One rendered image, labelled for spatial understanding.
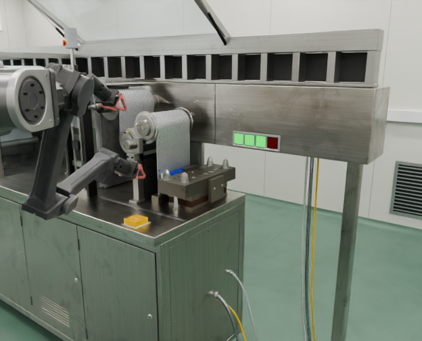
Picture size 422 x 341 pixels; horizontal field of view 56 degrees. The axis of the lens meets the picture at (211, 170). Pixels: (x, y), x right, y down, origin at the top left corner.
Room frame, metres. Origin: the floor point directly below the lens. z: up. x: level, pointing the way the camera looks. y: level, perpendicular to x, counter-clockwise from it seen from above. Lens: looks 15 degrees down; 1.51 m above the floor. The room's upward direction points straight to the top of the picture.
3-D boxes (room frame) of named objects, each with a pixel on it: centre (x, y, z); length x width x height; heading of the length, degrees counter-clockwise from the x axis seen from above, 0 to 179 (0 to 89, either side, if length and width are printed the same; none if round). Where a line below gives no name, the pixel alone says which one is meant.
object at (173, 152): (1.84, 0.18, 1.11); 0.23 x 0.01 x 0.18; 144
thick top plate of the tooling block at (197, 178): (1.80, 0.06, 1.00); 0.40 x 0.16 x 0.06; 144
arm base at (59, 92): (0.88, 0.37, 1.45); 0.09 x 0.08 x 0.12; 82
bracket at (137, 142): (1.77, 0.35, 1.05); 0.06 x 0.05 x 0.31; 144
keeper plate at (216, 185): (1.76, -0.03, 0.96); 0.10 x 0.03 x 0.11; 144
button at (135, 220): (1.49, 0.30, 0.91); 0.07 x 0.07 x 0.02; 54
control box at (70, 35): (2.12, 0.73, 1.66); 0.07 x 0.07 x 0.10; 31
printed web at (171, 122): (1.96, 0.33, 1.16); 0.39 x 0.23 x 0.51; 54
